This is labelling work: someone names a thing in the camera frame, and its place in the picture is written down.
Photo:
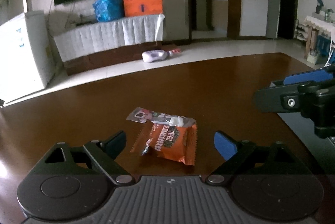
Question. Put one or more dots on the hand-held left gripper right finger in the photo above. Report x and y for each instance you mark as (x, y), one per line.
(225, 145)

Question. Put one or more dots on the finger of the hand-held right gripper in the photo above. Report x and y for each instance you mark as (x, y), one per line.
(272, 99)
(306, 76)

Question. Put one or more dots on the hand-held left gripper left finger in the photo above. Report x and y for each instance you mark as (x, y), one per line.
(116, 144)

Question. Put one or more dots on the dark cardboard box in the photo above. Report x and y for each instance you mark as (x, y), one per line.
(298, 135)

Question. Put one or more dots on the orange square snack packet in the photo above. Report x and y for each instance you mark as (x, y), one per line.
(172, 142)

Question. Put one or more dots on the blue plastic stool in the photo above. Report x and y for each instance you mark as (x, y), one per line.
(323, 44)

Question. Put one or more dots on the clear wrapped white candy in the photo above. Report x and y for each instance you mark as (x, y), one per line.
(177, 120)

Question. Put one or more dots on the table with lace cloth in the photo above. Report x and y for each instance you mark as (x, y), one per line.
(318, 21)

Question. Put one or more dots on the dark teal jug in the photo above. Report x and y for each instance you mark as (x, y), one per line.
(319, 5)

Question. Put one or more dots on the white purple bottle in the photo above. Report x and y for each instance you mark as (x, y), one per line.
(154, 55)

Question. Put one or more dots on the wooden kitchen counter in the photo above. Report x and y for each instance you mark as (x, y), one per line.
(217, 13)

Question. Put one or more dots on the red packet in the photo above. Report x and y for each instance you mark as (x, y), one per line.
(175, 51)

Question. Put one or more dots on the white chest freezer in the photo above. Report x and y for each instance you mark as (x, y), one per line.
(21, 56)

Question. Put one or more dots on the dark blue plastic bag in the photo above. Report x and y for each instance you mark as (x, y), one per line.
(107, 6)

